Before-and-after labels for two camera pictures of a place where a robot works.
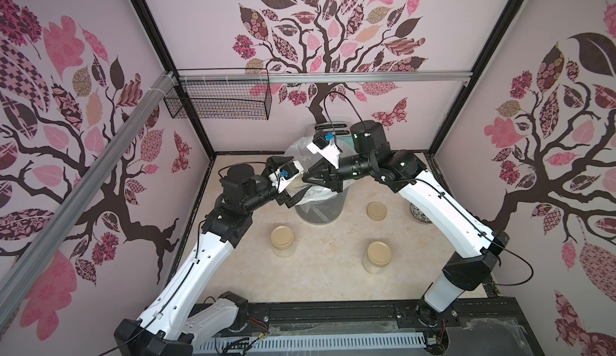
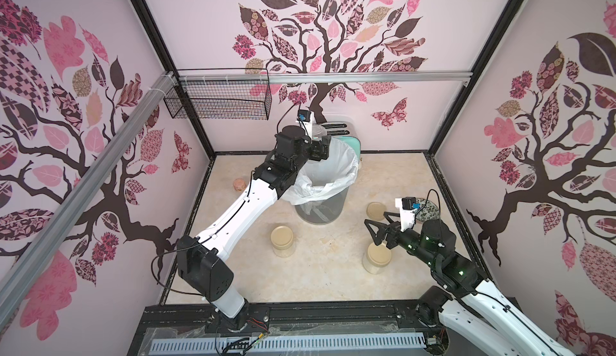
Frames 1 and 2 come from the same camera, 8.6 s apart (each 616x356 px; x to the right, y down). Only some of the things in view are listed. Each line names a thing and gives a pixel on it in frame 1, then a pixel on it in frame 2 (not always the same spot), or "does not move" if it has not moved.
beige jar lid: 376,211 does not move
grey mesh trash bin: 323,210 does not move
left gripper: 285,197 -> 320,147
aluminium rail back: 324,77 does not move
